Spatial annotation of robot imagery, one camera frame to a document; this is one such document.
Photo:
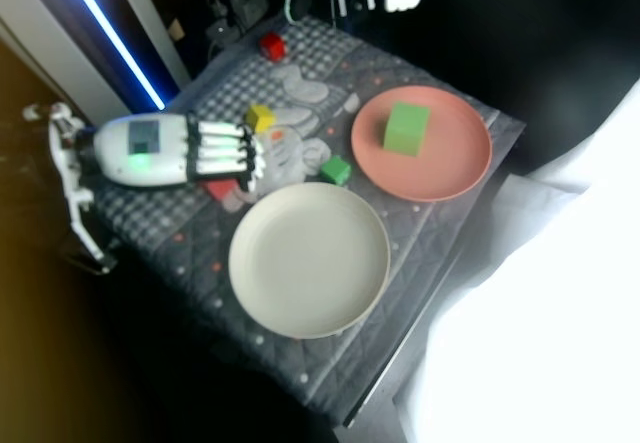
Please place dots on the blue light strip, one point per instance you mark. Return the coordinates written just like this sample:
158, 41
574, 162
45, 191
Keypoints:
110, 33

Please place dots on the small green cube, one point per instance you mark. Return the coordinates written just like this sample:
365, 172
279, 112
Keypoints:
336, 170

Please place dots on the small yellow cube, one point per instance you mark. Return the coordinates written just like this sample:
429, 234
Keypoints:
260, 117

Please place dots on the large red block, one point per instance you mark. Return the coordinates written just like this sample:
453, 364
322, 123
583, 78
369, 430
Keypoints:
221, 190

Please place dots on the white cloth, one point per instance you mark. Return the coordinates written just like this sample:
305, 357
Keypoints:
550, 288

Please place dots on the pink plate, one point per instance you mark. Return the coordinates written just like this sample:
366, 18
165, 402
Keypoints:
450, 173

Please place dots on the grey quilt with bear print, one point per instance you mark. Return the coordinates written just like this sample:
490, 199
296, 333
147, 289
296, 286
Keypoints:
165, 233

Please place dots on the white plate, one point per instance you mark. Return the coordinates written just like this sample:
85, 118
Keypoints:
310, 260

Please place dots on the small red cube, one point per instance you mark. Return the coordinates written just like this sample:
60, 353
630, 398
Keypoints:
272, 45

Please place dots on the large green cube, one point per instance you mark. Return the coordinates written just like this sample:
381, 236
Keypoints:
406, 130

